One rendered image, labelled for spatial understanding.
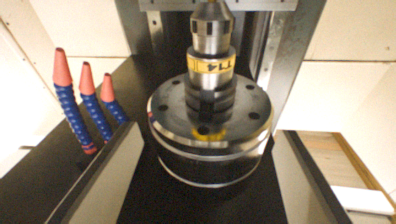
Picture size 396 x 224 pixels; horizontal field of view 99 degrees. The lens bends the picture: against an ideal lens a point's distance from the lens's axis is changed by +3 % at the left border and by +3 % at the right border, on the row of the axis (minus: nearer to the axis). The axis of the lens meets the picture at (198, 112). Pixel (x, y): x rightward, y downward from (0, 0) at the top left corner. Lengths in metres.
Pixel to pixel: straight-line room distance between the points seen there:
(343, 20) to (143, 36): 0.97
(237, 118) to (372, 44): 1.20
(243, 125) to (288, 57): 0.59
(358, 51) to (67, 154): 1.34
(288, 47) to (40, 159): 0.75
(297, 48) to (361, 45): 0.61
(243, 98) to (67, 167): 0.30
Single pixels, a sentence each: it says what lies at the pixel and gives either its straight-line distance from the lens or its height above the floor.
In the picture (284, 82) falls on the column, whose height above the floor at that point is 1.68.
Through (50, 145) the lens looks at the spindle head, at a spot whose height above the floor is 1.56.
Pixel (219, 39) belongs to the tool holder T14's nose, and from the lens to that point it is 0.17.
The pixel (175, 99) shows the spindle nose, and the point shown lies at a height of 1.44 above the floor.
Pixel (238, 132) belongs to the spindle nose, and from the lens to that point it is 0.17.
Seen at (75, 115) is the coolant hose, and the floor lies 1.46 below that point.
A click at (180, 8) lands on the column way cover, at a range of 0.62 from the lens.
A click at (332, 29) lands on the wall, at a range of 1.19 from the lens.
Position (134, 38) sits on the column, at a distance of 0.74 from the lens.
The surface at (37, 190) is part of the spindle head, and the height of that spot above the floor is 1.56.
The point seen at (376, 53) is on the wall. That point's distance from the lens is 1.38.
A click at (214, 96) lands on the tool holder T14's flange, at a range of 0.19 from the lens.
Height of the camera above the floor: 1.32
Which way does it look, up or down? 40 degrees up
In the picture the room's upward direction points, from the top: 179 degrees clockwise
